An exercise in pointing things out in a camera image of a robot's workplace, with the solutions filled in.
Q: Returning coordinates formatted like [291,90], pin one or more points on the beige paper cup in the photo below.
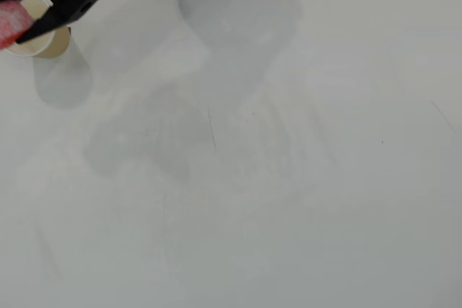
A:
[57,46]

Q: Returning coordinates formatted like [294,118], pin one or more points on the red foam cube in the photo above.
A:
[11,23]

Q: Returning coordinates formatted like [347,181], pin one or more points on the small brown tape piece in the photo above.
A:
[69,30]

